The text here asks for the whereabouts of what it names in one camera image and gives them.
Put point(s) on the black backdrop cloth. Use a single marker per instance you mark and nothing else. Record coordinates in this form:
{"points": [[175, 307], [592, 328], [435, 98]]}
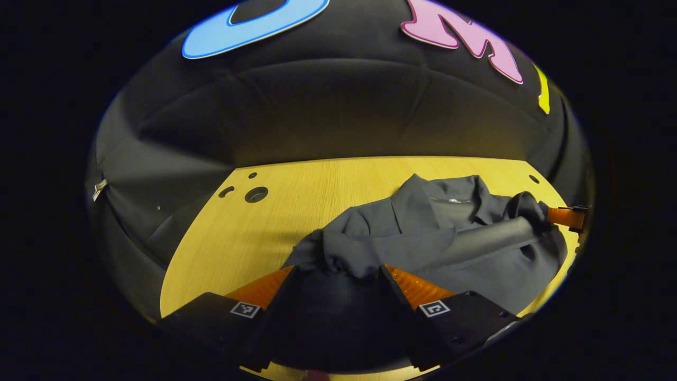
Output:
{"points": [[328, 111]]}

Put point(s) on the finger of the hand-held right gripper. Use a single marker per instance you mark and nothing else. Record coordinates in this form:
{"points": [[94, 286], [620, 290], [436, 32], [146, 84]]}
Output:
{"points": [[563, 217]]}

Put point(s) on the grey button shirt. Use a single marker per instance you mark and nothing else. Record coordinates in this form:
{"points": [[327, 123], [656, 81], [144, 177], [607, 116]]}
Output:
{"points": [[455, 243]]}

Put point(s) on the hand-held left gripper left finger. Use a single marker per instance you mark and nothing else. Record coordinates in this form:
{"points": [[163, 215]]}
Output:
{"points": [[275, 307]]}

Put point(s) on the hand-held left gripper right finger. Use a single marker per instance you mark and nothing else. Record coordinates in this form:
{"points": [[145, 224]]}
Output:
{"points": [[404, 317]]}

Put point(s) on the white cloth clip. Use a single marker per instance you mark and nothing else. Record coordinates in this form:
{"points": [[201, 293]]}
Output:
{"points": [[99, 189]]}

